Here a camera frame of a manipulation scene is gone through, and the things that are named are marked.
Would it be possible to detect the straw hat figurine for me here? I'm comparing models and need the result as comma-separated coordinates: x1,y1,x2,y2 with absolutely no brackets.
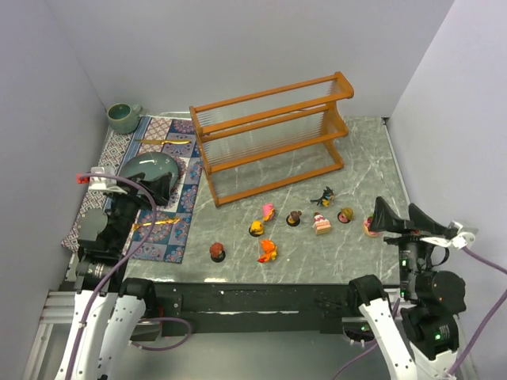
337,207,354,224

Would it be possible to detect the orange dragon toy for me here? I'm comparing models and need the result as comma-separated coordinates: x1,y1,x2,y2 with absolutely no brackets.
257,239,277,264

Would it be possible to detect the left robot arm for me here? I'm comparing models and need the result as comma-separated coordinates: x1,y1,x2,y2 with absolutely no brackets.
56,167,178,379

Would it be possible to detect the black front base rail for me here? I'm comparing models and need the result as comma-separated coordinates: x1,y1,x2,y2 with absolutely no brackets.
147,282,362,334

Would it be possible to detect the brown-haired figurine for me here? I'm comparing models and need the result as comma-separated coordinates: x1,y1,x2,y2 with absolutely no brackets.
286,211,302,226

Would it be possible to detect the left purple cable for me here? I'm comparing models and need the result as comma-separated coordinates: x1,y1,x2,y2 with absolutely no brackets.
65,173,193,380

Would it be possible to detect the gold fork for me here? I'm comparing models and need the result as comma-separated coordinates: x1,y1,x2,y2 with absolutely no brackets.
132,218,181,231

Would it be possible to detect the gold knife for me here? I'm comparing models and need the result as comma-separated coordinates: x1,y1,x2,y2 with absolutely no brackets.
135,139,191,145

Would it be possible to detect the black yellow spiky figurine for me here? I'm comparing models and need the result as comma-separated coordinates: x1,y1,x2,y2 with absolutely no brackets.
310,186,334,207

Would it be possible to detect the teal ceramic plate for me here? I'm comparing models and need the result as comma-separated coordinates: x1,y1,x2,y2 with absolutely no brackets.
119,151,180,190

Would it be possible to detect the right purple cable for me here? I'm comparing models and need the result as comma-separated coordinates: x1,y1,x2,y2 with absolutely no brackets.
332,244,507,380

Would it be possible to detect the purple cable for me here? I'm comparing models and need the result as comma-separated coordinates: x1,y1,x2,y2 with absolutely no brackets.
65,173,193,380
332,244,507,380

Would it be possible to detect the yellow-haired figurine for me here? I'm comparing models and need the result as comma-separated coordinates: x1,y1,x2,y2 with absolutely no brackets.
249,220,264,237

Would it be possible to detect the patterned blue placemat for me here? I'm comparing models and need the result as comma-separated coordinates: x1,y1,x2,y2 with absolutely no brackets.
61,115,204,264

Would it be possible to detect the orange wooden three-tier shelf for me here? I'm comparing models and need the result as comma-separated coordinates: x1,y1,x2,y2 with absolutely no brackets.
189,71,354,207

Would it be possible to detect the green ceramic mug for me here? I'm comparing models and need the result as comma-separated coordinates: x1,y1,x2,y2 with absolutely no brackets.
107,103,143,135

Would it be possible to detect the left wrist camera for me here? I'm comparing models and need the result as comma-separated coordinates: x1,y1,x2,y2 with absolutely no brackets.
76,166,117,192

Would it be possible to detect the pink donut strawberry toy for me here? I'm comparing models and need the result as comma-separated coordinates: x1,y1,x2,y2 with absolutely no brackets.
363,215,380,238

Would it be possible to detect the pink bear sunflower toy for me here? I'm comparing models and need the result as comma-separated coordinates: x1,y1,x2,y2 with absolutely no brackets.
262,203,276,222

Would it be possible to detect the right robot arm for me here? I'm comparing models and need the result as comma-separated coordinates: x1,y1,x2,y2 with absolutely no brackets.
347,196,478,379

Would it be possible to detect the red-haired figurine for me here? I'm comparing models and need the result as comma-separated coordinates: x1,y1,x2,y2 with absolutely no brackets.
209,242,226,263

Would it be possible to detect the strawberry cake slice toy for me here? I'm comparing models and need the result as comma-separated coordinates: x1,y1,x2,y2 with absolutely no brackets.
313,212,332,235

